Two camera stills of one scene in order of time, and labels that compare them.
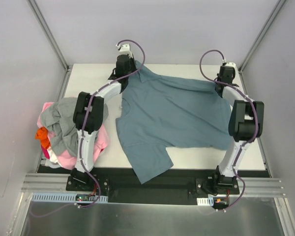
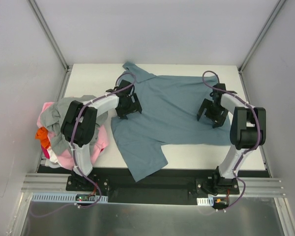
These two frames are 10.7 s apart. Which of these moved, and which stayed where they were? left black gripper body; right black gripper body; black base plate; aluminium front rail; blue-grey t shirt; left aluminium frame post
Moved: right black gripper body; left black gripper body
Stayed: aluminium front rail; blue-grey t shirt; black base plate; left aluminium frame post
